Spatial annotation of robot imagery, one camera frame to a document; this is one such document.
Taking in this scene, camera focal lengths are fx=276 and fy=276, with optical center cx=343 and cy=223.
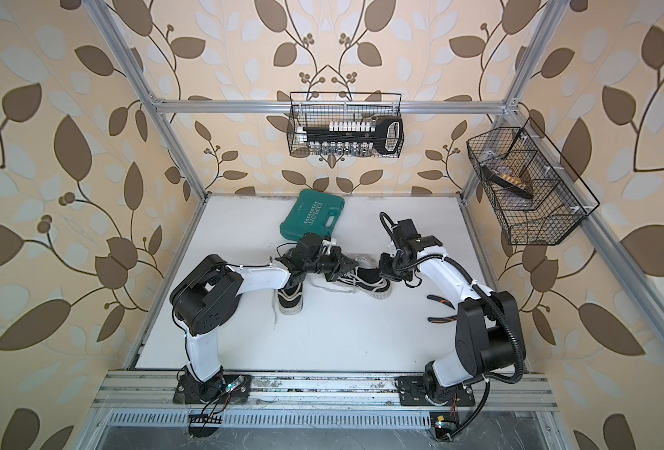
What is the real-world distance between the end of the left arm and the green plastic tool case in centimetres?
23

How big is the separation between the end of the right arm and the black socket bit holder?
0.95 ft

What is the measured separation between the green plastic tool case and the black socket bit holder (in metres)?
0.29

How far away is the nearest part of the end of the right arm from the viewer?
2.05 feet

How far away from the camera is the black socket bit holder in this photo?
0.83 metres

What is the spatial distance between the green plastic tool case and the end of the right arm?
0.32m

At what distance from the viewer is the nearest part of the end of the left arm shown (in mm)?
749

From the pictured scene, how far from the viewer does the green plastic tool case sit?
1066 millimetres

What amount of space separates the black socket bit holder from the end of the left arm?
11.9 inches
